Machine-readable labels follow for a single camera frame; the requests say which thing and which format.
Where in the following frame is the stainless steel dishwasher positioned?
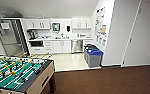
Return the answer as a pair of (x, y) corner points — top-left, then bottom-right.
(71, 39), (84, 54)

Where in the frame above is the narrow white drawer unit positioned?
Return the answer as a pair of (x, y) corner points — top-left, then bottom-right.
(83, 39), (93, 48)

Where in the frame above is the white cabinet panel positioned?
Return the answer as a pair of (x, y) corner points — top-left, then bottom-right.
(52, 39), (72, 54)

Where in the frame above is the grey bin blue lid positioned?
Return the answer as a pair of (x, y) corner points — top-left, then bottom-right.
(87, 49), (104, 69)

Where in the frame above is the wide white drawer unit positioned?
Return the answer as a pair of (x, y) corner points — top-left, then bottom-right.
(29, 39), (54, 56)

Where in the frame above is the black built-in microwave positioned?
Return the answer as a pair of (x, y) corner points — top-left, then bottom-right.
(29, 40), (45, 48)

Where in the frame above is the black coffee machine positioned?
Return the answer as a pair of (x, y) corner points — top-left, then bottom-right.
(26, 29), (37, 40)

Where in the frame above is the green foosball table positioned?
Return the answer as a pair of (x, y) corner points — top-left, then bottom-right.
(0, 52), (57, 94)

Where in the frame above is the stainless steel refrigerator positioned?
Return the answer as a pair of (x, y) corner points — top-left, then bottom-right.
(0, 18), (29, 57)

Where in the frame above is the white door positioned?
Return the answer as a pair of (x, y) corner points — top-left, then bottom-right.
(122, 0), (150, 66)

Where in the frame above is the white notice sheet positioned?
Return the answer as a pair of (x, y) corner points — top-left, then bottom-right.
(0, 22), (11, 31)

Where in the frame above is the blue wall sign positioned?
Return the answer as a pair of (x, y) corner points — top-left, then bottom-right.
(97, 35), (101, 44)

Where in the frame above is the white wall cabinet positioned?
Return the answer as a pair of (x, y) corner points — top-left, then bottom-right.
(71, 18), (92, 30)
(25, 18), (51, 30)

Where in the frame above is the green wall sign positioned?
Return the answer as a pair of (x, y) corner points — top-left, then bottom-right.
(100, 37), (104, 46)

